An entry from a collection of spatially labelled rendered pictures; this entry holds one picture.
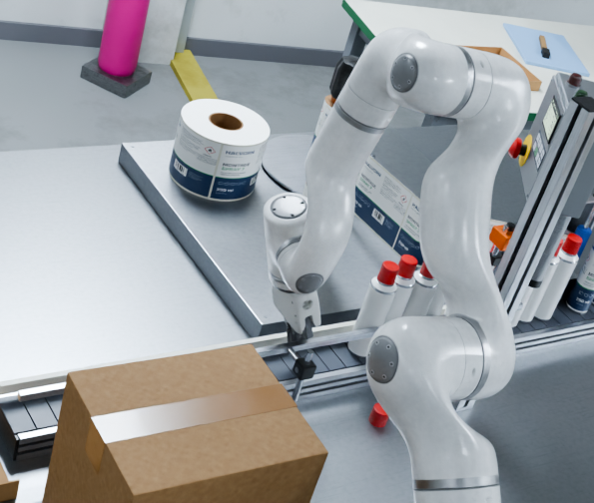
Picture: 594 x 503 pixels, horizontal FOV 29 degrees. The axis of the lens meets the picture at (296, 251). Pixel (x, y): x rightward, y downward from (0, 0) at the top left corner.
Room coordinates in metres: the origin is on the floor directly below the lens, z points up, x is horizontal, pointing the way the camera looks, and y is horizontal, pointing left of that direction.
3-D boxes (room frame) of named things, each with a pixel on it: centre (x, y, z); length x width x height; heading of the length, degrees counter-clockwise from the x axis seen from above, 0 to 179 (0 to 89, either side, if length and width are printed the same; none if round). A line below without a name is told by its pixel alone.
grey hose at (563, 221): (1.93, -0.45, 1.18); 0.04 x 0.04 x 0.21
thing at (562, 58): (3.98, -0.63, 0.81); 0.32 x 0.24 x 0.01; 16
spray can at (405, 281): (1.85, -0.21, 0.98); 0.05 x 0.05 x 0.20
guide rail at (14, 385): (1.73, -0.02, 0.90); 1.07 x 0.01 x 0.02; 131
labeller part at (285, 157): (2.46, 0.00, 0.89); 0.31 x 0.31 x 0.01
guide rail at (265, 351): (1.68, -0.07, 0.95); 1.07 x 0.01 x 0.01; 131
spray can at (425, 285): (1.88, -0.25, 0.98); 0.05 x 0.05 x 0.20
